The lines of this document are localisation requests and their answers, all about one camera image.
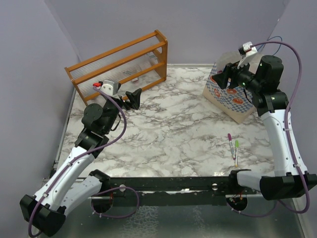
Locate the blue checkered paper bag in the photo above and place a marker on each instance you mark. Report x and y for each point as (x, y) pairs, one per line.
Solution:
(234, 102)

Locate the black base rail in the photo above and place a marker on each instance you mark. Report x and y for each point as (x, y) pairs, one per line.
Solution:
(165, 191)

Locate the orange wooden rack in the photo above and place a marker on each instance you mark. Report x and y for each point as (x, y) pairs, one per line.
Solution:
(122, 64)

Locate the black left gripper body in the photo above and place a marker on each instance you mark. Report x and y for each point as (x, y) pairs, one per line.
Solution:
(111, 108)

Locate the purple marker pen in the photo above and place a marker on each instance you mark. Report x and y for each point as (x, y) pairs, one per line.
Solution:
(231, 146)

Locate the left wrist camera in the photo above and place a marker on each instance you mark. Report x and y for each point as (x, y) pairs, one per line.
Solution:
(108, 87)

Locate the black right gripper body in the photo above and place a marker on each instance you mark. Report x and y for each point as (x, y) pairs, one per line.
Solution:
(242, 76)

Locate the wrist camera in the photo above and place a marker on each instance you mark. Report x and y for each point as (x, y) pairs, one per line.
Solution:
(108, 87)
(247, 52)

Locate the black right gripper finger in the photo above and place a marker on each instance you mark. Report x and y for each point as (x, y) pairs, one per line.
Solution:
(228, 69)
(221, 79)

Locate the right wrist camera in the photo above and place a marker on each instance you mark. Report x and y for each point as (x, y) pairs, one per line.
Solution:
(247, 52)

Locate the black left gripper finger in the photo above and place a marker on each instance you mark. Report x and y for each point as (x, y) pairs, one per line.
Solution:
(133, 97)
(136, 106)

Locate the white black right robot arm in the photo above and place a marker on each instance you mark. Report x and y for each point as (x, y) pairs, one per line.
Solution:
(291, 177)

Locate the green marker pen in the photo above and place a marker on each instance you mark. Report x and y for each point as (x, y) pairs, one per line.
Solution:
(236, 152)

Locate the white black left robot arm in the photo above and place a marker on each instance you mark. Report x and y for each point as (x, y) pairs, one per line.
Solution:
(47, 209)

